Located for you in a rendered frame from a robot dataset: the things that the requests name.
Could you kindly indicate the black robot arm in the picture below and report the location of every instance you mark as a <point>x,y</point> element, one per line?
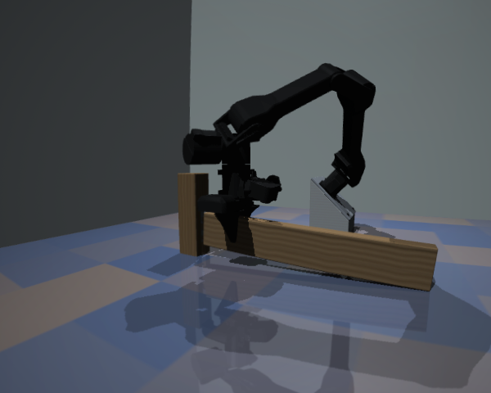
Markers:
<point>254,117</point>

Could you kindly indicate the wooden post with slot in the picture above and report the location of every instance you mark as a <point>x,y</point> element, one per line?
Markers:
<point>190,187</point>

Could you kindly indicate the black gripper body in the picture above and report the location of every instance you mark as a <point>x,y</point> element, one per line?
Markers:
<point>227,200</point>

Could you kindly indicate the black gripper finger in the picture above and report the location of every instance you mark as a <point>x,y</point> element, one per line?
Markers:
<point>248,210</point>
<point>229,222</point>

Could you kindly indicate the wooden side rail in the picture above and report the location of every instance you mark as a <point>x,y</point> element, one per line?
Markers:
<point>380,259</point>

